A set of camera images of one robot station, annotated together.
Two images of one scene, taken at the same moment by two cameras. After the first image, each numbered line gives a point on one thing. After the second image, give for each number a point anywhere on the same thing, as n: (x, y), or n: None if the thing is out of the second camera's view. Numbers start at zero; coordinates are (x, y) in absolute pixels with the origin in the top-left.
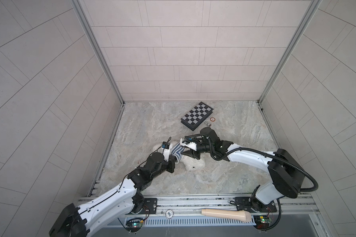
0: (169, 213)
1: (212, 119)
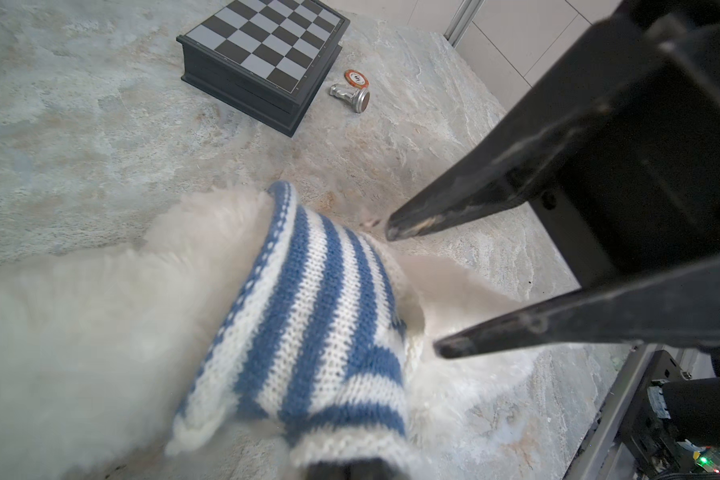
0: None
1: (357, 79)
